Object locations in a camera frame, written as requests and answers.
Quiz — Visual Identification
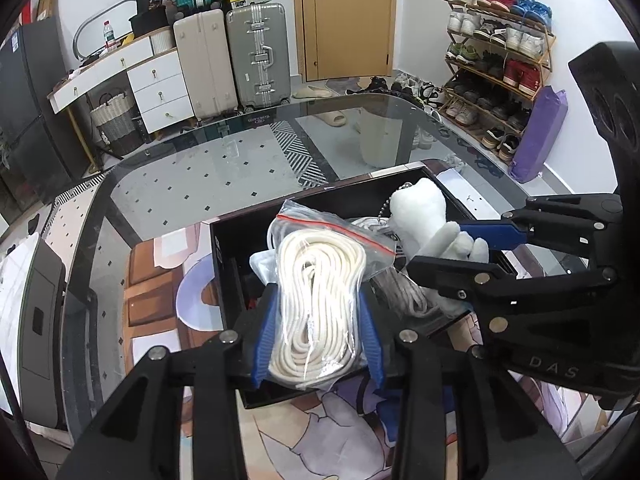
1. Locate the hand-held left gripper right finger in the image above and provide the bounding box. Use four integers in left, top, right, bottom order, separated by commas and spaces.
357, 285, 583, 480

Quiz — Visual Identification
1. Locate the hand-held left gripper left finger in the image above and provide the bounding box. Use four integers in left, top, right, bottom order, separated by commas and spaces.
55, 285, 281, 480

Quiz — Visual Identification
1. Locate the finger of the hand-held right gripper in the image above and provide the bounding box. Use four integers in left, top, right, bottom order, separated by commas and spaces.
407, 255, 616, 311
460, 194, 623, 256

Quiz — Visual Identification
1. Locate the bagged grey rope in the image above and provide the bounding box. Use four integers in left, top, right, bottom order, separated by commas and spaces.
350, 215, 436, 318

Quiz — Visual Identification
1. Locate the bagged white rope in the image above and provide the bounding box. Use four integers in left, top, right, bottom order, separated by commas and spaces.
250, 199, 398, 392

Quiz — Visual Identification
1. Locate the white plush toy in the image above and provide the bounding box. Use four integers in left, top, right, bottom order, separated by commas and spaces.
389, 177, 490, 267

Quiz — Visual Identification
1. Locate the black storage box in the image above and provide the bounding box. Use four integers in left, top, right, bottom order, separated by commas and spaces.
210, 159, 518, 408

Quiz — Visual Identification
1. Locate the purple bag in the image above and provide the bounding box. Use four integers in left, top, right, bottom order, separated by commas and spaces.
509, 85, 569, 184

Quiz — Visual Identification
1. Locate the printed table mat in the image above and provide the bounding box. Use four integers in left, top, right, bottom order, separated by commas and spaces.
122, 157, 601, 480

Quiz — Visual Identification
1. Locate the white table leg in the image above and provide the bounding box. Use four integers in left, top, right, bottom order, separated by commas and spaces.
357, 105, 405, 168

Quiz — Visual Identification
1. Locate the loose shoes pile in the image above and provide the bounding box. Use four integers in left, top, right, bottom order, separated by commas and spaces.
345, 72, 448, 111

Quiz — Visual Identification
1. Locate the assorted shoes row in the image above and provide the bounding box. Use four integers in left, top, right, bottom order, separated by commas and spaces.
442, 0, 555, 161

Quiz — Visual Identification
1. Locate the black white patterned rug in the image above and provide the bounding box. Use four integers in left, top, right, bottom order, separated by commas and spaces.
50, 119, 328, 206

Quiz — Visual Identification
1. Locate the wooden shoe rack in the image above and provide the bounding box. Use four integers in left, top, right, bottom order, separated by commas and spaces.
439, 0, 557, 161

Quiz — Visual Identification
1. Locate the white grey side cabinet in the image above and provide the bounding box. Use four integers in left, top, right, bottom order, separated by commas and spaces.
0, 230, 68, 433

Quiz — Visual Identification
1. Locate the wicker basket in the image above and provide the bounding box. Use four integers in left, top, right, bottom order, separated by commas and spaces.
90, 89, 143, 157

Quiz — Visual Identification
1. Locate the wooden door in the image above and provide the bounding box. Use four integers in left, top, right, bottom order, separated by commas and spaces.
292, 0, 398, 83

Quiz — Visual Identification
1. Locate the white dresser desk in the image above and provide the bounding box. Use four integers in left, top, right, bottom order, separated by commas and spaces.
47, 35, 196, 133

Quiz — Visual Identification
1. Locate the silver suitcase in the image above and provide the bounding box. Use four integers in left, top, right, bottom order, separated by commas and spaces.
226, 2, 292, 111

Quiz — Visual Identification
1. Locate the beige suitcase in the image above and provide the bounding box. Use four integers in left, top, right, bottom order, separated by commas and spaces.
173, 8, 238, 121

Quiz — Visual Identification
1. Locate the white ribbed box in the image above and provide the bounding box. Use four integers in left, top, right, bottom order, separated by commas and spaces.
151, 30, 177, 55

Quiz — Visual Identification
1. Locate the dark refrigerator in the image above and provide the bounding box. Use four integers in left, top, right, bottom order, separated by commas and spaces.
0, 15, 81, 201

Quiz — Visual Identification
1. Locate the black shopping bag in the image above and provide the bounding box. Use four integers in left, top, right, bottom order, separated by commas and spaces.
127, 0, 177, 36

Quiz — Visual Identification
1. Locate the oval desk mirror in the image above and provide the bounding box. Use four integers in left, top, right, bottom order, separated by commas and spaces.
72, 0, 138, 61

